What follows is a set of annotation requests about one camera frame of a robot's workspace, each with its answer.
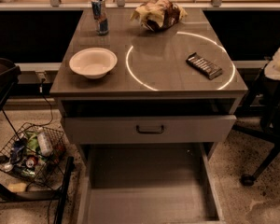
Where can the red soda can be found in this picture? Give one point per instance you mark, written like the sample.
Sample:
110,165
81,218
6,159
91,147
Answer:
31,162

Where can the crumpled chip bag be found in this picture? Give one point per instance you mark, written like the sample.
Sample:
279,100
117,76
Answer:
158,15

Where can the yellow sponge block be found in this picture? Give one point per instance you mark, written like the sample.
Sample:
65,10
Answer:
17,187

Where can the black wire basket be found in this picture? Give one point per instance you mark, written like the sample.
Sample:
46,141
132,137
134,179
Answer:
24,144

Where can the grey counter cabinet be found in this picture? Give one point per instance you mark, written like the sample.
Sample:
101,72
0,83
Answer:
151,78

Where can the black drawer handle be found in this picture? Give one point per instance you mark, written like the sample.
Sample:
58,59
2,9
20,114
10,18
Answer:
150,130

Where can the blue silver energy drink can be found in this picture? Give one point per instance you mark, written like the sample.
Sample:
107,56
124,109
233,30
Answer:
99,15

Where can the clear plastic bottle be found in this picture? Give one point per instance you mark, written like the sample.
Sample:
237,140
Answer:
44,142

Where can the black rolling cart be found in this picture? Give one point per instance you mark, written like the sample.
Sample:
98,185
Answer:
9,73

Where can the grey upper drawer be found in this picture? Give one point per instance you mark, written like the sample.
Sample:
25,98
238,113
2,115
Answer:
183,129

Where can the white paper bowl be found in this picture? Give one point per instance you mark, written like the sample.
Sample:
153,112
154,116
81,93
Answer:
93,63

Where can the open lower drawer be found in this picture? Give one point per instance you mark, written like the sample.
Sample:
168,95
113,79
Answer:
143,184

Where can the black office chair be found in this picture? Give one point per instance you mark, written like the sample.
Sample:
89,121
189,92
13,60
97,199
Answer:
269,119

